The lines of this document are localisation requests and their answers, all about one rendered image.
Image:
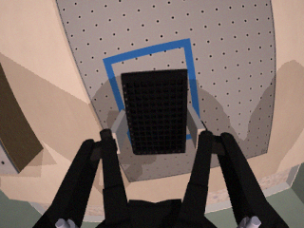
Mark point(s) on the blue tape outline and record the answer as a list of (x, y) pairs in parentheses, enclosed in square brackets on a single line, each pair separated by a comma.
[(184, 43)]

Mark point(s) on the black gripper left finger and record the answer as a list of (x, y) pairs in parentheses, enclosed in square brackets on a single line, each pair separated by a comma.
[(69, 205)]

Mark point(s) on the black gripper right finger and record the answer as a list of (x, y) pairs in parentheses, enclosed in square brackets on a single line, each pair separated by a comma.
[(251, 209)]

